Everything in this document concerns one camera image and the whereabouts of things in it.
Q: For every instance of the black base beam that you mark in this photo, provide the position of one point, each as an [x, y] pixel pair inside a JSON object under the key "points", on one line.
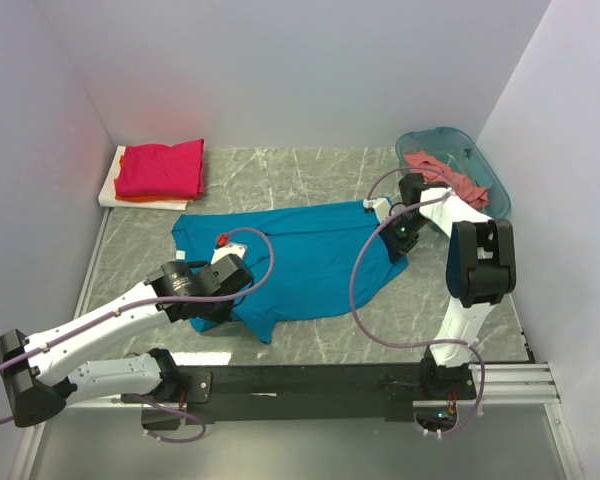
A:
{"points": [[307, 392]]}

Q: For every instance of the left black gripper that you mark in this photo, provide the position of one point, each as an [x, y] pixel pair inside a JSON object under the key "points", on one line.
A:
{"points": [[222, 315]]}

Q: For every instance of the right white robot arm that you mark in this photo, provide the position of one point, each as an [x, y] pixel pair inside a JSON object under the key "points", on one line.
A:
{"points": [[480, 271]]}

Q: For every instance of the folded magenta t-shirt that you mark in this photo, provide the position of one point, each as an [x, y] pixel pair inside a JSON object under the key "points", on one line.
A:
{"points": [[189, 156]]}

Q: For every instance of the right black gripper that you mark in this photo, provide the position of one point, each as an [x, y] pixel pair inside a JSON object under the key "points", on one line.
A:
{"points": [[396, 249]]}

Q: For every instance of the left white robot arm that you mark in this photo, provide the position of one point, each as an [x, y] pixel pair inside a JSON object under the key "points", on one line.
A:
{"points": [[47, 371]]}

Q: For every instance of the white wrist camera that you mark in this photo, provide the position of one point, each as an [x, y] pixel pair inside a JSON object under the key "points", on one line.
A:
{"points": [[380, 206], [225, 246]]}

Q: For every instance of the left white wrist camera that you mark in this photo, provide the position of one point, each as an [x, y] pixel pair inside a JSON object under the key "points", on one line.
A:
{"points": [[225, 246]]}

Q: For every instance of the folded white t-shirt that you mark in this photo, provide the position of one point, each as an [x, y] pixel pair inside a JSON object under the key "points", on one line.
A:
{"points": [[107, 195]]}

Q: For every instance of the teal plastic basket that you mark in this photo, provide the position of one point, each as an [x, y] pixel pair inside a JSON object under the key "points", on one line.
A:
{"points": [[455, 149]]}

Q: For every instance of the salmon pink t-shirt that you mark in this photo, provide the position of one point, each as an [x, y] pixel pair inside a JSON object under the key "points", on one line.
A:
{"points": [[435, 171]]}

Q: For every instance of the aluminium frame rail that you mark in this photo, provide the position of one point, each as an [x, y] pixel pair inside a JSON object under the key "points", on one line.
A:
{"points": [[519, 432]]}

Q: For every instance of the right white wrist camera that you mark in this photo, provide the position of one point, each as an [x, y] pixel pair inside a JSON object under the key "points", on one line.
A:
{"points": [[380, 206]]}

